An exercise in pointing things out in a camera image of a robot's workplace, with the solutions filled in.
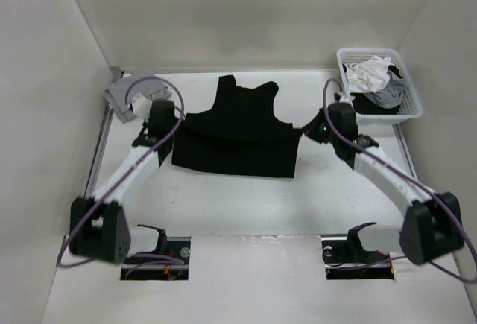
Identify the grey garment in basket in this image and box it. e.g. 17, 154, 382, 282
371, 79, 407, 109

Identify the folded grey tank top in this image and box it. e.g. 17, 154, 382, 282
104, 71, 171, 124

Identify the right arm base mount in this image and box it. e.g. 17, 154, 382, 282
321, 236, 395, 280

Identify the right metal table rail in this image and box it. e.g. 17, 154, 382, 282
393, 124, 417, 178

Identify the white garment in basket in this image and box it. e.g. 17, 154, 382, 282
345, 55, 393, 94

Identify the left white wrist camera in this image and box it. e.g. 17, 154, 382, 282
130, 93, 153, 121

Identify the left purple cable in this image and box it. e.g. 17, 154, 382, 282
56, 76, 187, 279

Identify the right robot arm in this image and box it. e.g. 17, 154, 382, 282
302, 103, 464, 265

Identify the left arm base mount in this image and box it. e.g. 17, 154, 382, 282
119, 237, 192, 281

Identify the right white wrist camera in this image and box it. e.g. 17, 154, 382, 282
333, 92, 353, 104

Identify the left metal table rail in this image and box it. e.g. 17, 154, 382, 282
70, 66, 124, 203

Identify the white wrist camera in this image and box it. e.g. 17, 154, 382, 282
333, 92, 353, 104
130, 93, 153, 121

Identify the black garment in basket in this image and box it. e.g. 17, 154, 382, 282
351, 66, 405, 115

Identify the black tank top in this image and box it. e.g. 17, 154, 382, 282
171, 75, 303, 179

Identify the metal table rail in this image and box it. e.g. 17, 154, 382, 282
393, 124, 417, 178
70, 66, 124, 203

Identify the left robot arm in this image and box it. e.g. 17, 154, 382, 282
67, 101, 179, 264

